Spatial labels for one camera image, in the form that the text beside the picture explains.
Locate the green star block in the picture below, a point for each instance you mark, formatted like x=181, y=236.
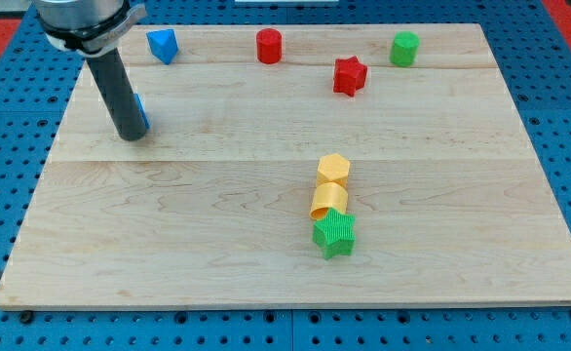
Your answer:
x=334, y=234

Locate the blue triangular prism block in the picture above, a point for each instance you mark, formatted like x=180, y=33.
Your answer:
x=163, y=45

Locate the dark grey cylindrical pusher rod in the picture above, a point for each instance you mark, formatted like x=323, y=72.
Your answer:
x=116, y=91

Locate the yellow hexagon block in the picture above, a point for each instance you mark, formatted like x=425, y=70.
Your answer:
x=333, y=168

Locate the red star block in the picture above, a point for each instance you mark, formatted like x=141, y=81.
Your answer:
x=349, y=75

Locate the light wooden board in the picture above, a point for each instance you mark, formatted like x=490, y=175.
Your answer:
x=211, y=209

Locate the blue block behind rod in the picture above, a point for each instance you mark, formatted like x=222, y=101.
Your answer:
x=142, y=111

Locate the red cylinder block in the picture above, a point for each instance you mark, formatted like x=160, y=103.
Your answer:
x=269, y=44

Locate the green cylinder block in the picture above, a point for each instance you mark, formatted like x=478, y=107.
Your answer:
x=404, y=48

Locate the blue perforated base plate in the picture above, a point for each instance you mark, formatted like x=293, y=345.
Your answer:
x=531, y=40

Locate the yellow cylinder block lying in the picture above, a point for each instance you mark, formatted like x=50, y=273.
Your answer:
x=330, y=195

